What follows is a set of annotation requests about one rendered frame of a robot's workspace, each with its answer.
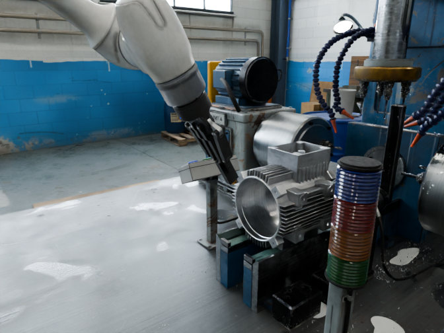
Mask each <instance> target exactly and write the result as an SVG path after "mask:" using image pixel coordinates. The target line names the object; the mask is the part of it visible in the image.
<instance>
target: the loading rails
mask: <svg viewBox="0 0 444 333"><path fill-rule="evenodd" d="M400 200H401V199H400V198H397V199H395V200H392V203H390V204H388V205H387V207H386V208H385V209H383V210H381V211H379V212H380V214H381V215H382V216H383V218H382V222H383V229H384V234H385V248H389V247H390V246H392V245H393V244H394V239H391V238H389V237H391V236H393V235H395V231H396V223H397V219H398V211H399V207H400ZM329 240H330V229H327V230H325V231H321V230H320V229H318V234H317V235H315V236H313V237H311V238H307V237H305V236H304V240H302V241H300V242H298V243H296V244H295V243H293V242H291V246H290V247H288V248H285V249H283V250H280V249H278V248H272V247H271V246H269V247H267V248H266V247H264V248H263V246H261V247H260V245H259V246H258V244H255V242H254V243H253V242H252V241H250V238H249V239H248V236H246V231H245V229H244V228H241V229H240V228H239V227H234V228H232V229H229V230H226V231H223V232H220V233H217V234H216V280H217V281H218V282H220V283H221V284H222V285H224V286H225V287H226V288H227V289H228V288H230V287H232V286H235V285H237V284H239V283H241V282H243V303H245V304H246V305H247V306H248V307H250V308H251V309H252V310H253V311H254V312H255V313H256V314H257V313H259V312H261V311H263V310H264V309H268V310H269V311H272V297H273V294H274V293H277V292H278V291H281V290H282V289H284V288H286V287H288V286H290V285H292V284H294V283H295V282H297V281H299V280H301V279H303V280H305V281H307V282H308V283H311V275H312V274H313V273H315V272H316V271H318V270H321V269H323V268H324V267H326V266H327V259H328V247H329ZM376 244H377V245H379V246H381V230H380V226H378V229H377V238H376V243H375V245H376Z"/></svg>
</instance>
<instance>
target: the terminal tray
mask: <svg viewBox="0 0 444 333"><path fill-rule="evenodd" d="M301 142H302V143H300V142H299V141H296V142H292V143H286V144H282V145H276V146H272V147H268V165H272V164H274V165H275V164H276V165H282V166H283V167H285V168H287V169H288V170H289V169H290V172H293V179H294V181H295V182H296V183H299V184H300V183H301V182H302V183H304V181H306V182H308V180H310V181H311V179H313V180H314V179H315V178H316V179H318V177H319V178H321V176H323V177H324V173H325V172H326V171H327V170H328V167H329V163H330V151H331V148H329V147H325V148H323V147H324V146H321V145H315V144H312V143H307V142H304V141H301ZM273 147H276V148H273ZM296 153H300V154H296Z"/></svg>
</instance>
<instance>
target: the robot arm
mask: <svg viewBox="0 0 444 333"><path fill-rule="evenodd" d="M38 1H39V2H41V3H42V4H44V5H45V6H47V7H48V8H49V9H51V10H52V11H53V12H55V13H57V14H58V15H59V16H61V17H62V18H64V19H65V20H67V21H68V22H70V23H71V24H72V25H74V26H75V27H77V28H78V29H79V30H80V31H82V32H83V33H84V34H85V36H86V37H87V38H88V40H89V44H90V47H91V48H92V49H94V50H95V51H96V52H98V53H99V54H100V55H101V56H102V57H104V58H105V59H106V60H107V61H109V62H110V63H113V64H114V65H117V66H118V67H122V68H125V69H133V70H141V71H142V72H143V73H145V74H148V75H149V76H150V78H152V80H153V81H154V83H155V85H156V87H157V88H158V90H159V91H160V93H161V94H162V96H163V98H164V100H165V102H166V103H167V104H168V105H169V106H172V107H173V108H174V111H175V112H176V114H177V116H178V117H179V119H180V120H181V121H183V122H186V123H185V124H184V125H185V126H186V127H187V128H188V130H189V131H190V132H191V134H192V135H193V136H194V138H195V139H196V141H197V142H198V143H199V145H200V147H201V148H202V149H203V151H204V152H205V154H206V155H207V156H208V157H211V158H212V160H213V161H215V164H216V165H217V167H218V169H219V171H220V173H221V174H222V176H223V178H224V180H225V181H226V183H227V184H230V185H231V184H232V183H233V182H234V181H235V180H236V179H237V178H238V175H237V173H236V171H235V169H234V167H233V165H232V163H231V161H230V159H231V158H232V157H233V154H232V152H231V148H230V146H229V142H228V140H227V136H226V134H225V126H224V125H222V124H221V125H220V126H218V125H217V124H215V120H214V119H213V117H212V116H211V114H210V113H209V110H210V108H211V101H210V99H209V97H208V95H207V93H206V91H205V81H204V79H203V77H202V75H201V73H200V71H199V69H198V66H197V64H196V62H195V61H194V58H193V55H192V50H191V45H190V43H189V40H188V37H187V35H186V33H185V31H184V29H183V27H182V25H181V23H180V21H179V19H178V17H177V16H176V13H175V12H174V10H173V9H172V7H171V6H170V5H169V3H168V1H167V0H117V1H116V4H114V3H111V4H108V5H99V4H96V3H93V2H92V1H89V0H38Z"/></svg>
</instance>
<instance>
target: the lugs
mask: <svg viewBox="0 0 444 333"><path fill-rule="evenodd" d="M246 175H247V170H245V171H242V172H239V173H238V178H237V180H238V182H239V183H240V182H241V180H243V179H244V178H245V177H246ZM324 177H325V179H326V180H329V181H331V182H332V181H333V180H335V179H336V174H335V173H334V171H333V170H327V171H326V172H325V173H324ZM271 191H272V193H273V195H274V197H275V199H279V198H282V197H284V196H285V195H286V194H287V191H286V190H285V188H284V186H283V184H279V185H277V186H274V187H273V188H272V189H271ZM236 223H237V225H238V227H239V228H240V229H241V228H244V227H243V226H242V224H241V222H240V220H239V218H238V219H237V220H236ZM269 243H270V245H271V247H272V248H276V247H278V246H280V245H282V244H283V243H284V241H283V239H282V237H280V236H278V237H274V238H273V239H272V240H269Z"/></svg>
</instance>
